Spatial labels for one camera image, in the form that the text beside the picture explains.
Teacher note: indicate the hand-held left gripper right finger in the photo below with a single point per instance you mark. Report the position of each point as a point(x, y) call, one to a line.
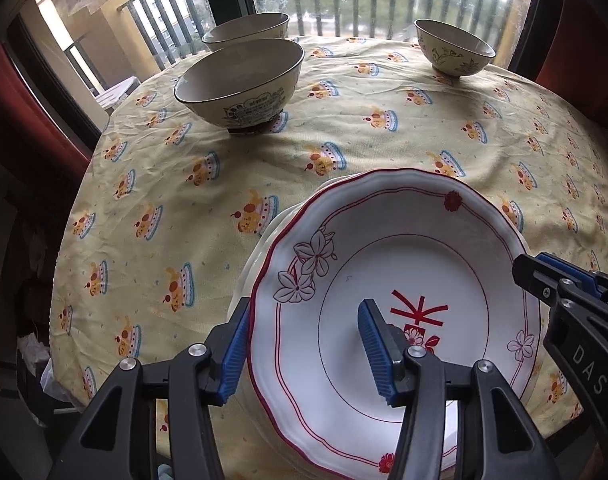
point(374, 340)

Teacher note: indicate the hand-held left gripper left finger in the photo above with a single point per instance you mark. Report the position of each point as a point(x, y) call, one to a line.
point(233, 355)

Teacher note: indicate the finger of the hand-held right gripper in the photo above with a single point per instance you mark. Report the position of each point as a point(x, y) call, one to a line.
point(531, 277)
point(601, 285)

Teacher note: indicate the large white scalloped plate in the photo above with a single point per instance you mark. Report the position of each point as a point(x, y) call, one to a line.
point(241, 285)

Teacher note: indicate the red-patterned white plate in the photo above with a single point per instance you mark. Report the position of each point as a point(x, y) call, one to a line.
point(409, 260)

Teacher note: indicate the cream ceramic bowl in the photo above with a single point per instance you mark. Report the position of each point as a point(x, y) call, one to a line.
point(238, 80)
point(244, 30)
point(454, 45)

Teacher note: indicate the white plastic bag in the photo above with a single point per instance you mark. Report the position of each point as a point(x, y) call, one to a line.
point(33, 350)

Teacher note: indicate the yellow printed tablecloth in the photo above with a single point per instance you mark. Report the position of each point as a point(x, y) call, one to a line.
point(384, 125)

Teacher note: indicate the red curtain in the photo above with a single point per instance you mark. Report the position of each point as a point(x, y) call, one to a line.
point(18, 100)
point(584, 60)

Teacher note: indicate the white plastic chair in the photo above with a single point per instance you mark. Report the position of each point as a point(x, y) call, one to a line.
point(116, 92)

